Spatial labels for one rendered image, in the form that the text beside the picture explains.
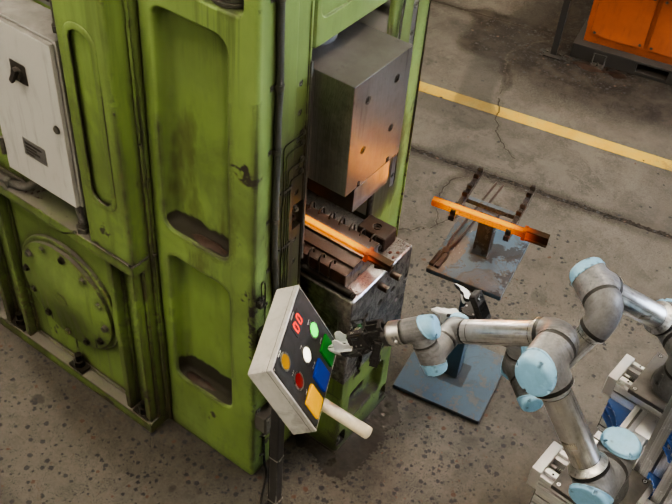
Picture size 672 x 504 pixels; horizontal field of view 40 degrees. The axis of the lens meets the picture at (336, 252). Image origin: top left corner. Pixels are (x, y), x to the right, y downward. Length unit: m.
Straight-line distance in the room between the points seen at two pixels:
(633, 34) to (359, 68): 3.83
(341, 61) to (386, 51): 0.15
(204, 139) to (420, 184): 2.44
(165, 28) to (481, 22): 4.16
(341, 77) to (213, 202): 0.61
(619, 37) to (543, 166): 1.31
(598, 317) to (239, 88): 1.23
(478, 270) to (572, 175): 1.93
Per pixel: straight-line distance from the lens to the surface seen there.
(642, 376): 3.29
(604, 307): 2.82
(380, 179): 3.00
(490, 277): 3.52
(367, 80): 2.63
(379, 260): 3.14
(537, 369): 2.46
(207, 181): 2.89
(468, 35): 6.43
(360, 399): 3.83
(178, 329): 3.48
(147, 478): 3.81
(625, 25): 6.31
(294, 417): 2.70
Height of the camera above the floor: 3.20
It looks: 44 degrees down
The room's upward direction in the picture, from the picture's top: 5 degrees clockwise
